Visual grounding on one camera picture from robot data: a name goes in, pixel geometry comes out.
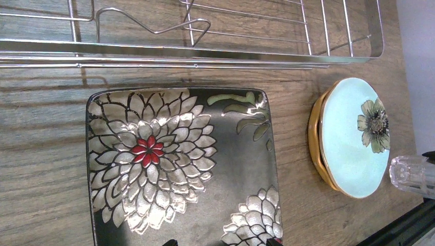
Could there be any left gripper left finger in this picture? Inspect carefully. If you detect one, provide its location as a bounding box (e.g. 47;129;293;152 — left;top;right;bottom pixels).
162;239;178;246

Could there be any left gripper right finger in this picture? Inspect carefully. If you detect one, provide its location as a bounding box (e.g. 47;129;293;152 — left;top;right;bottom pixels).
266;238;283;246

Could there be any clear plastic glass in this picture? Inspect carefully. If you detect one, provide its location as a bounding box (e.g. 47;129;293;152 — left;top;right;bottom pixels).
389;155;434;199

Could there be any metal wire dish rack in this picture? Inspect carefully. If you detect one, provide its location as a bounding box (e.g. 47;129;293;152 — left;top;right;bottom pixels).
1;1;384;70

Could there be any black floral square plate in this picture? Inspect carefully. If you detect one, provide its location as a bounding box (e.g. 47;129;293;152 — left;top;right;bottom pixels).
86;87;283;245

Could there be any orange plate under blue plate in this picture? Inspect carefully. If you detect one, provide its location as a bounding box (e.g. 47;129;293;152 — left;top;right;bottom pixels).
307;80;341;192

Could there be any light blue floral plate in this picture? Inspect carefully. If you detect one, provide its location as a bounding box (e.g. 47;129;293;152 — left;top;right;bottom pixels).
319;77;390;199

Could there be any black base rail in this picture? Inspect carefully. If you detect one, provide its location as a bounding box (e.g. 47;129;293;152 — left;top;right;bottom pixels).
357;198;434;246

